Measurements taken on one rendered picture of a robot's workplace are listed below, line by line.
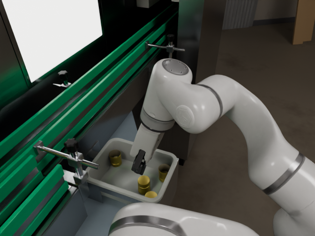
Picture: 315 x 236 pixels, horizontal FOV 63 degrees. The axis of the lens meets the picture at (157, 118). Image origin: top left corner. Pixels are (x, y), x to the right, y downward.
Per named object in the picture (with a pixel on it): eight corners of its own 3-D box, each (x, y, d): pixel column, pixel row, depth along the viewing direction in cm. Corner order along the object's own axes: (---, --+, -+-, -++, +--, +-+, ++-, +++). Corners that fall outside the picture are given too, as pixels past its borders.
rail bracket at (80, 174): (49, 162, 66) (34, 125, 58) (106, 181, 61) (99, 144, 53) (41, 170, 64) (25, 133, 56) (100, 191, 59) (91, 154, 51)
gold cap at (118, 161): (116, 159, 76) (117, 169, 79) (123, 151, 79) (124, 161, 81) (106, 155, 77) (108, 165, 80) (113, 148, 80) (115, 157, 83)
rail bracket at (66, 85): (62, 101, 89) (52, 66, 80) (78, 105, 87) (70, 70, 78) (54, 107, 86) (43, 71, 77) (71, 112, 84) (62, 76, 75)
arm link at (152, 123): (153, 88, 57) (150, 98, 59) (137, 111, 51) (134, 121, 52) (184, 102, 56) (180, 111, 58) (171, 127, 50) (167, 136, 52)
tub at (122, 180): (114, 154, 86) (111, 135, 80) (178, 174, 79) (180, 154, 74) (85, 196, 73) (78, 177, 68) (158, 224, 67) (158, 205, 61)
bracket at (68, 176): (62, 180, 70) (55, 164, 66) (91, 191, 67) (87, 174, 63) (53, 191, 67) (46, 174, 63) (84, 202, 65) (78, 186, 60)
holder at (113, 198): (101, 151, 87) (97, 134, 82) (177, 175, 80) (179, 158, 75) (70, 191, 75) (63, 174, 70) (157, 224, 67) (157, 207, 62)
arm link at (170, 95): (238, 93, 44) (210, 116, 38) (214, 133, 51) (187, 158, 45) (172, 49, 49) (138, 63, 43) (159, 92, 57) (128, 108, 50)
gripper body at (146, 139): (151, 95, 58) (141, 128, 66) (132, 121, 51) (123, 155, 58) (181, 108, 57) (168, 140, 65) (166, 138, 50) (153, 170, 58)
